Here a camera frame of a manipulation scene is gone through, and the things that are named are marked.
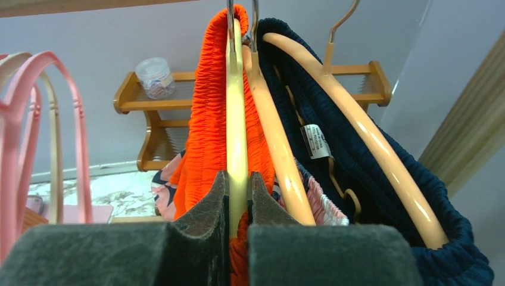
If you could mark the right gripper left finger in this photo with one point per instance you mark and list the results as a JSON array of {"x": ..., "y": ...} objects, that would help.
[{"x": 193, "y": 250}]

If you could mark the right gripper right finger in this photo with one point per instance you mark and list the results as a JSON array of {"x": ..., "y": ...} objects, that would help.
[{"x": 283, "y": 252}]

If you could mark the yellow hanger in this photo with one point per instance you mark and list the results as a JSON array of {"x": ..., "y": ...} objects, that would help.
[{"x": 236, "y": 135}]

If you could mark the pink shark print shorts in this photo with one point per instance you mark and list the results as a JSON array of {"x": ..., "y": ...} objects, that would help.
[{"x": 324, "y": 211}]

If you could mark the orange wooden hanger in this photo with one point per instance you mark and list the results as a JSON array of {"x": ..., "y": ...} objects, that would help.
[
  {"x": 287, "y": 173},
  {"x": 360, "y": 169}
]

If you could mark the pink hanger holding shorts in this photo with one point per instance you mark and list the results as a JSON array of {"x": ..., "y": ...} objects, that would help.
[{"x": 9, "y": 66}]

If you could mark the cream hanger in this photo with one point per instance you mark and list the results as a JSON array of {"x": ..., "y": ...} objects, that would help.
[{"x": 56, "y": 194}]

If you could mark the navy blue garment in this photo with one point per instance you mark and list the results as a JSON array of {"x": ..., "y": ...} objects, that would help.
[{"x": 458, "y": 262}]

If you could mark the clear plastic jar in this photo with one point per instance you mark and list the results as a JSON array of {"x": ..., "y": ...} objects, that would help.
[{"x": 156, "y": 78}]

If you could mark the wooden clothes rack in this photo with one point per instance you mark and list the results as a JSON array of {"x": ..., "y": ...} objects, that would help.
[{"x": 429, "y": 51}]

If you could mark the wooden wall shelf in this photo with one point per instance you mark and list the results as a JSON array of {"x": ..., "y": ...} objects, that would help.
[{"x": 167, "y": 119}]

